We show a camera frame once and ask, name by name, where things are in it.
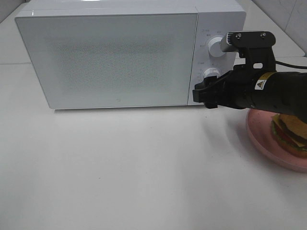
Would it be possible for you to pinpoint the white microwave oven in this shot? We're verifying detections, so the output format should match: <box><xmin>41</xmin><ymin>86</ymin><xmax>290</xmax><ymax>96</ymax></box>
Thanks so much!
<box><xmin>15</xmin><ymin>0</ymin><xmax>246</xmax><ymax>106</ymax></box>

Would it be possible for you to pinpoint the toy burger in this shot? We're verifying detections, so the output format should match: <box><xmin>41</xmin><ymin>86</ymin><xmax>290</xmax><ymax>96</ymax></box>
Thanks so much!
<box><xmin>271</xmin><ymin>114</ymin><xmax>307</xmax><ymax>158</ymax></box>

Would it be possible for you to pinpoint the pink speckled plate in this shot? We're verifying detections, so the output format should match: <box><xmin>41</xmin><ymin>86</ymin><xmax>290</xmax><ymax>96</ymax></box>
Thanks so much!
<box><xmin>246</xmin><ymin>109</ymin><xmax>307</xmax><ymax>173</ymax></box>

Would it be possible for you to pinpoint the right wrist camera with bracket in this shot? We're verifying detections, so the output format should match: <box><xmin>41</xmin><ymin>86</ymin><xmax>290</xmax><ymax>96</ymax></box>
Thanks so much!
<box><xmin>220</xmin><ymin>31</ymin><xmax>276</xmax><ymax>71</ymax></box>

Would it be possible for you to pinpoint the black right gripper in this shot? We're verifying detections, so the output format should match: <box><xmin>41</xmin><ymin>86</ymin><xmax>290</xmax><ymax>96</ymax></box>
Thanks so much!
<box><xmin>192</xmin><ymin>64</ymin><xmax>261</xmax><ymax>109</ymax></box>

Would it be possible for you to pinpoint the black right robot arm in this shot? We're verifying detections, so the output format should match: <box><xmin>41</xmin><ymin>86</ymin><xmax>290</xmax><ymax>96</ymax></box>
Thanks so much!
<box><xmin>192</xmin><ymin>65</ymin><xmax>307</xmax><ymax>115</ymax></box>

